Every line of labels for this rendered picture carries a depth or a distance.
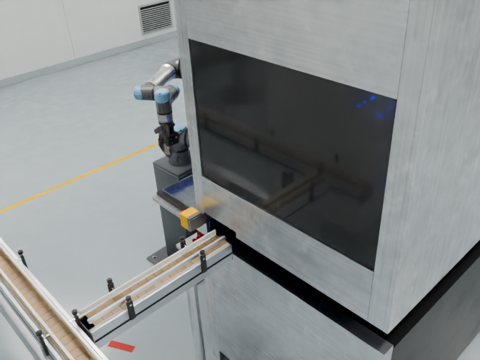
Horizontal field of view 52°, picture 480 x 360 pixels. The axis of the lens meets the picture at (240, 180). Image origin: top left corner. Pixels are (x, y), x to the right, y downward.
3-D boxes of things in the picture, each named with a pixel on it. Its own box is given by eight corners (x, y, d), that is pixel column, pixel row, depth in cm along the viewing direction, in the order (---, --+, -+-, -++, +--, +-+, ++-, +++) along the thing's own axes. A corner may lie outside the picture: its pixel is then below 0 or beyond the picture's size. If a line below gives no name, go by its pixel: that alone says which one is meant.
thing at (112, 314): (212, 246, 230) (209, 218, 221) (235, 261, 220) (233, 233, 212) (77, 329, 191) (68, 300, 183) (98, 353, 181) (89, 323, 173)
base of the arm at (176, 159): (163, 161, 309) (161, 147, 304) (181, 151, 318) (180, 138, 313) (178, 168, 300) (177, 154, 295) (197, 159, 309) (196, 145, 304)
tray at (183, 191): (243, 199, 254) (243, 193, 252) (203, 221, 239) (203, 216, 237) (201, 176, 275) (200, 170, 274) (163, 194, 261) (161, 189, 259)
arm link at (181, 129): (172, 141, 310) (170, 121, 303) (193, 142, 307) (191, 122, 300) (166, 150, 300) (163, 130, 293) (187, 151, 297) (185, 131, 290)
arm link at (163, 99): (173, 87, 236) (166, 94, 229) (175, 108, 242) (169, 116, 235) (157, 86, 238) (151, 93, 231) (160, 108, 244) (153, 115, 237)
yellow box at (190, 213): (203, 225, 224) (201, 212, 220) (191, 232, 220) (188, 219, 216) (192, 218, 229) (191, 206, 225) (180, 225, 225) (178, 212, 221)
